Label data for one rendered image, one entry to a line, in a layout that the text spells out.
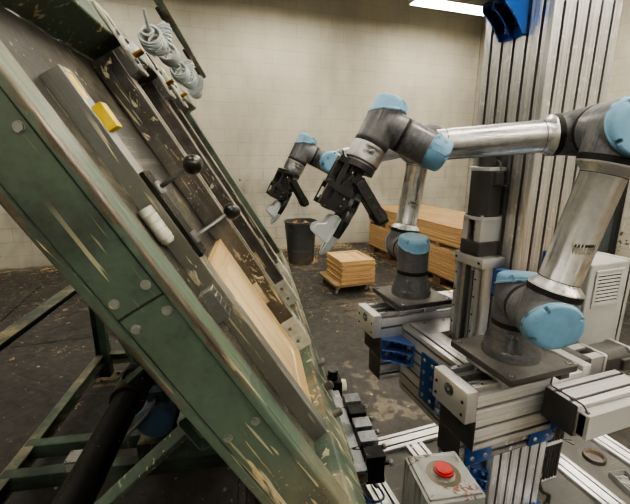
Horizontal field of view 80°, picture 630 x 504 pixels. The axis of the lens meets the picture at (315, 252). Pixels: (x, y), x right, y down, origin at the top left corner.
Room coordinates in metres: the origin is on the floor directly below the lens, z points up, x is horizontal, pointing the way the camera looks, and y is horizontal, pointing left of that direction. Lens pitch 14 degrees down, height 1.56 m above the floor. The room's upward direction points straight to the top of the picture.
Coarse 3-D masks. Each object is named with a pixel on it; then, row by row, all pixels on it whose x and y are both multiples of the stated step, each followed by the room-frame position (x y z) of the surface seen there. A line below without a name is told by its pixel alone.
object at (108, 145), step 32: (64, 96) 0.72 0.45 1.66; (96, 128) 0.73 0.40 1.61; (128, 160) 0.73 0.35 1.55; (128, 192) 0.73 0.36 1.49; (192, 256) 0.75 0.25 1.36; (224, 288) 0.78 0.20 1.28; (224, 320) 0.76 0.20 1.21; (256, 352) 0.77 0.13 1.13; (288, 384) 0.78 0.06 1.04; (320, 416) 0.83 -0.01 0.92
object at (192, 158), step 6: (186, 156) 0.72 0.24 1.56; (192, 156) 0.71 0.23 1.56; (198, 156) 0.73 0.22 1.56; (186, 162) 0.71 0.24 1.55; (192, 162) 0.71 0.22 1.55; (198, 162) 0.71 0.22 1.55; (186, 168) 0.71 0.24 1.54; (192, 168) 0.71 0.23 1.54; (198, 168) 0.71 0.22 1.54; (174, 174) 0.74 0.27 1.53; (180, 174) 0.74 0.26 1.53; (192, 174) 0.72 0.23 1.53; (168, 180) 0.75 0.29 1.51; (156, 186) 0.75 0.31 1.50; (162, 186) 0.76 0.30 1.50; (162, 192) 0.76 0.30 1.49
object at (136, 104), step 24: (168, 24) 1.19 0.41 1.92; (120, 48) 1.14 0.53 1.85; (168, 48) 1.19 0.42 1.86; (120, 72) 1.13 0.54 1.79; (144, 72) 1.17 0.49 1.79; (120, 96) 1.13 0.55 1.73; (144, 96) 1.15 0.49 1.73; (144, 120) 1.14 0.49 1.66; (168, 144) 1.15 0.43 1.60; (168, 168) 1.15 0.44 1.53; (192, 192) 1.16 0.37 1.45; (216, 216) 1.17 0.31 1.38; (216, 240) 1.17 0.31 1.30; (240, 240) 1.18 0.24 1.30; (240, 264) 1.18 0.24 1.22; (264, 288) 1.19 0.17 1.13; (288, 312) 1.21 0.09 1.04
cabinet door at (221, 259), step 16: (224, 256) 1.07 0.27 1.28; (224, 272) 0.95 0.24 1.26; (240, 272) 1.13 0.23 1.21; (240, 288) 1.01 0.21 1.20; (240, 304) 0.91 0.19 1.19; (256, 304) 1.07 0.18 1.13; (256, 320) 0.95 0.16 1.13; (272, 320) 1.13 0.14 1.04; (272, 336) 1.00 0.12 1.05; (288, 336) 1.20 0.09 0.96; (288, 352) 1.06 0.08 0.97; (288, 368) 0.94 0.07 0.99; (304, 384) 0.98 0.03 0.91
